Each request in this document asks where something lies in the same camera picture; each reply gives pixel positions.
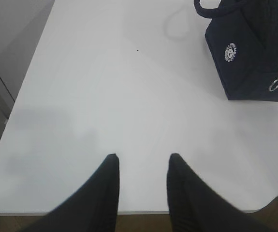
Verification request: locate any silver zipper pull ring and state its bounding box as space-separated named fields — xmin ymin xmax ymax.
xmin=268 ymin=77 xmax=278 ymax=92

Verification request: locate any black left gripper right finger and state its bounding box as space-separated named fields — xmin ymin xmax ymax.
xmin=167 ymin=153 xmax=271 ymax=232

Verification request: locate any dark navy fabric lunch bag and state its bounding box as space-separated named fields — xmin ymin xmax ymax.
xmin=193 ymin=0 xmax=278 ymax=102

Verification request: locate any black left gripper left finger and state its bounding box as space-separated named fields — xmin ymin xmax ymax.
xmin=23 ymin=154 xmax=119 ymax=232

